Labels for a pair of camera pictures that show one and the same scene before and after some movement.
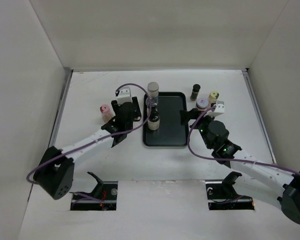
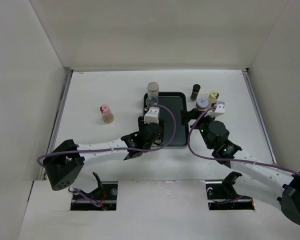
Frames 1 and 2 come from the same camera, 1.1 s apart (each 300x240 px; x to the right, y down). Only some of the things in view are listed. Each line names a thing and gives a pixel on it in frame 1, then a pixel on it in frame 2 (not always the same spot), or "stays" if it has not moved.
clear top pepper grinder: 151,102 stays
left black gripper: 115,105 → 142,124
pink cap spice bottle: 105,109 stays
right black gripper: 186,115 stays
